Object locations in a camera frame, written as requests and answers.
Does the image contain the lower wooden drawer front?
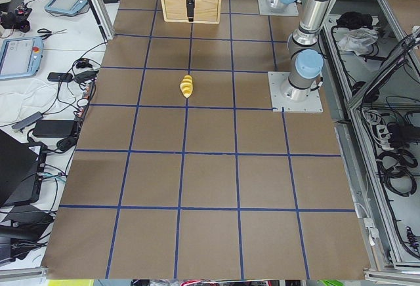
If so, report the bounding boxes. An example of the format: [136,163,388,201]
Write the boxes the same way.
[163,0,219,23]

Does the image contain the toy bread roll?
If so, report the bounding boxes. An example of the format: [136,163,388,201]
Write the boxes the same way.
[179,75,194,99]

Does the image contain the far blue teach pendant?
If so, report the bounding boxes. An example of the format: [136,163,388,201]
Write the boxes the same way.
[44,0,89,17]

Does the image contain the blue teach pendant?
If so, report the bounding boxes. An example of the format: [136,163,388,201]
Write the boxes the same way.
[1,36,44,80]
[44,0,89,17]

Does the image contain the crumpled white cloth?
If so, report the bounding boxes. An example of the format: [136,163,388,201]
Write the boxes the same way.
[337,28,378,56]

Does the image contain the near blue teach pendant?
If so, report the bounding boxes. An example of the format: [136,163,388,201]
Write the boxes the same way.
[1,36,44,80]

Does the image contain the black power adapter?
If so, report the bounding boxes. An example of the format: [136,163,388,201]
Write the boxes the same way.
[33,119,75,138]

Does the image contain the black laptop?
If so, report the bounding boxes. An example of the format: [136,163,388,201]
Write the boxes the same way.
[1,131,47,207]

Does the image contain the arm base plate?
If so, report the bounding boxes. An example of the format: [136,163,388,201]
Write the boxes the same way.
[268,71,324,113]
[257,0,299,17]

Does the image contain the aluminium frame post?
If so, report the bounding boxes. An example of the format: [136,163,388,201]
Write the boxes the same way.
[87,0,115,43]

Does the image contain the black handled scissors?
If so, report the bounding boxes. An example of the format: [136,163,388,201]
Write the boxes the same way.
[37,28,67,40]

